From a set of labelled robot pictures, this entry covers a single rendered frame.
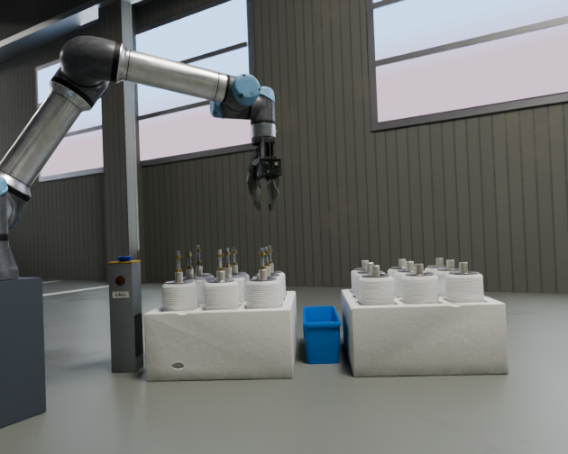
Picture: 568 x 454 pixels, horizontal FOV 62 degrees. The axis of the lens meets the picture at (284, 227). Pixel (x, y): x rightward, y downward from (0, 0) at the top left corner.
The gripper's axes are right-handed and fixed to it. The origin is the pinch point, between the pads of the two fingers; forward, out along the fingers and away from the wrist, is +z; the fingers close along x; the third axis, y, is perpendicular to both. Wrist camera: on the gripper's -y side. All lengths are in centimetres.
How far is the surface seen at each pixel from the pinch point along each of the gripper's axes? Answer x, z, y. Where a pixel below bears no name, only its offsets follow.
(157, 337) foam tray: -33.4, 34.5, 6.7
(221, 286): -16.7, 22.1, 11.1
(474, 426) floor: 18, 46, 65
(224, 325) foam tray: -17.1, 31.9, 14.2
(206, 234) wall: 33, 7, -240
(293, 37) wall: 86, -132, -171
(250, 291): -9.4, 23.7, 13.2
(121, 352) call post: -42, 40, -7
